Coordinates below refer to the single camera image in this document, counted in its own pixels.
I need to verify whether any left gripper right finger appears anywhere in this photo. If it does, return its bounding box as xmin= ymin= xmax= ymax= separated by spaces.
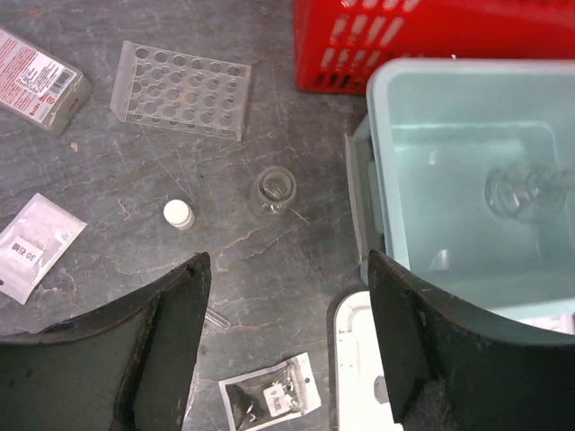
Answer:
xmin=368 ymin=251 xmax=574 ymax=430

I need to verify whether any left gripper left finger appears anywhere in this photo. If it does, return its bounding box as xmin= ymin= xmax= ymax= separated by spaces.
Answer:
xmin=1 ymin=252 xmax=211 ymax=430

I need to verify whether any small glass vial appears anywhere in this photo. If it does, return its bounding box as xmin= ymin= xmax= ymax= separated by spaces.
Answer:
xmin=249 ymin=166 xmax=296 ymax=219

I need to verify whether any white bin lid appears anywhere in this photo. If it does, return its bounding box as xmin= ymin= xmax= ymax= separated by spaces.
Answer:
xmin=334 ymin=291 xmax=403 ymax=431

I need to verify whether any clear test tube on table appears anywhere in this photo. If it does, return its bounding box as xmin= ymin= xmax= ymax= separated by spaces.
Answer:
xmin=205 ymin=309 xmax=231 ymax=330

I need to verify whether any black powder sachet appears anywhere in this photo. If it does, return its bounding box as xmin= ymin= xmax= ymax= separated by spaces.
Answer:
xmin=218 ymin=353 xmax=322 ymax=431

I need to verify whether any white powder sachet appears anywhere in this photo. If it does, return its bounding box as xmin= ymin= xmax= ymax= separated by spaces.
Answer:
xmin=1 ymin=193 xmax=86 ymax=304

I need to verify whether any light teal plastic bin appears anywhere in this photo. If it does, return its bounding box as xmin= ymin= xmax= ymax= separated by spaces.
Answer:
xmin=345 ymin=58 xmax=574 ymax=333

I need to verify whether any clear test tube rack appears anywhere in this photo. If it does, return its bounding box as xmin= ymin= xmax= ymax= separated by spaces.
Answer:
xmin=110 ymin=40 xmax=252 ymax=141

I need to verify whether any red plastic shopping basket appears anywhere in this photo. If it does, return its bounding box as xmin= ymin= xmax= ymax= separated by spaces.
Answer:
xmin=293 ymin=0 xmax=574 ymax=94

